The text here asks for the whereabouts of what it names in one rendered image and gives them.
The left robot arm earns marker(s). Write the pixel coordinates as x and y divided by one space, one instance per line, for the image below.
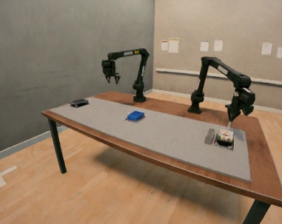
240 81

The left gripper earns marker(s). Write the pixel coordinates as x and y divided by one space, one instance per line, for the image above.
235 112

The blue grid rack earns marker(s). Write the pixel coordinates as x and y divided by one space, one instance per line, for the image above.
134 116

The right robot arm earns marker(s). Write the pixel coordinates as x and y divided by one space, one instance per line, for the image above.
139 86

